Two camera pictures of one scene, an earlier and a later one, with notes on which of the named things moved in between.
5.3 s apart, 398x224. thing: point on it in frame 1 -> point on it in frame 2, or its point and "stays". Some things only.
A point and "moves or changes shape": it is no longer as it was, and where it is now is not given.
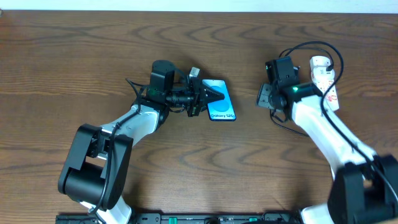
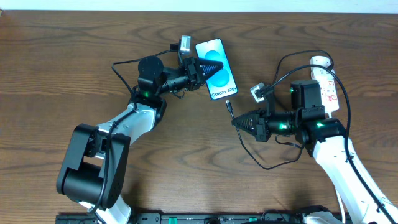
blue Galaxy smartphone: (222, 110) -> (222, 84)
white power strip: (323, 78) stays
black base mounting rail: (191, 218) stays
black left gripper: (196, 101) -> (191, 73)
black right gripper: (264, 96) -> (261, 125)
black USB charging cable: (328, 69) moves or changes shape
